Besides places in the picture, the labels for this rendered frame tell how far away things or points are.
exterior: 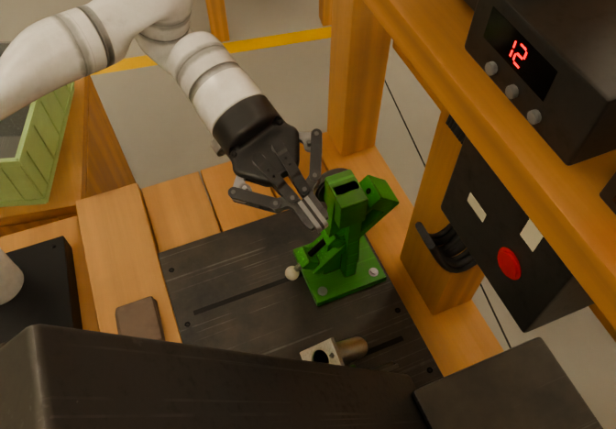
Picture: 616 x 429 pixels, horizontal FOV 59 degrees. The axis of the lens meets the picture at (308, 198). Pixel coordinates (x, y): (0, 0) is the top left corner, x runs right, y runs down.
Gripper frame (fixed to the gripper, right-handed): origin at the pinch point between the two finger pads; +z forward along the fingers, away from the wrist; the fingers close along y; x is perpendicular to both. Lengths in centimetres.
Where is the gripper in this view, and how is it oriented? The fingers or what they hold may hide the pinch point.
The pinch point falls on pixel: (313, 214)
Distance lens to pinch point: 59.0
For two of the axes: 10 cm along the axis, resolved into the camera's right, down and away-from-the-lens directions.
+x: 0.4, 2.3, 9.7
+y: 8.1, -5.8, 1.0
